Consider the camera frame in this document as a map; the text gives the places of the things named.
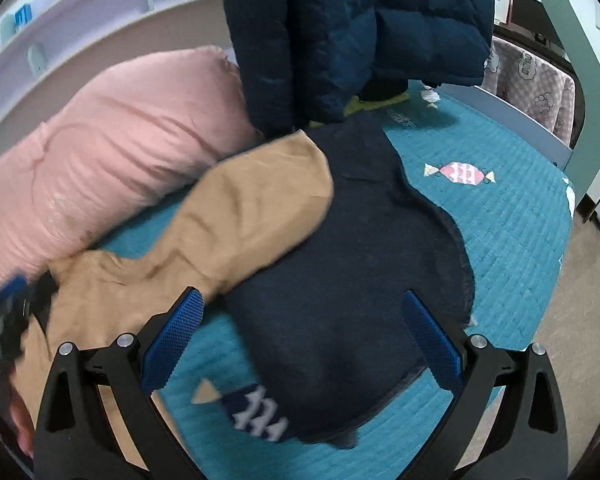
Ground navy yellow puffer jacket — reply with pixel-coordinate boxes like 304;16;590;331
223;0;494;139

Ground dark navy garment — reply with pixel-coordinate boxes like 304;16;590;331
222;113;475;448

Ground teal bunk bed frame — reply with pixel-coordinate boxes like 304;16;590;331
542;0;600;202

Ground tan jacket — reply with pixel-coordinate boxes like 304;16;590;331
14;131;334;416

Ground lavender wall shelf unit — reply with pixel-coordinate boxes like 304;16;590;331
0;0;232;146

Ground pink quilt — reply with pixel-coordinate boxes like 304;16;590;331
0;46;259;289

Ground checkered cartoon blanket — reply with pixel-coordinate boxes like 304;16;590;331
481;37;577;145

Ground person's left hand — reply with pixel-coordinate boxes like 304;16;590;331
9;388;34;458

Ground blue box on shelf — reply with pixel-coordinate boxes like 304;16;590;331
14;3;33;32

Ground teal quilted bed mat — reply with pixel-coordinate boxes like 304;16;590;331
94;79;578;480

